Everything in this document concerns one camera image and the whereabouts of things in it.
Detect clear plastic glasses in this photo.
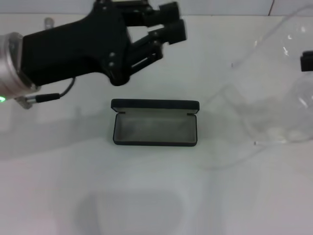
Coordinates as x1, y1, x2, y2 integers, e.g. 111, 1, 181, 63
229, 7, 313, 147

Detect dark left wrist cable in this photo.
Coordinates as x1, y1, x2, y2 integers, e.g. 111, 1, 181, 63
25, 77, 76, 104

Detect black glasses case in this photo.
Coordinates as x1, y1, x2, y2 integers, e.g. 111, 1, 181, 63
111, 98, 200, 147

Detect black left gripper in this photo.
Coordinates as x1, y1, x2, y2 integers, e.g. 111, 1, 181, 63
22, 0, 147, 86

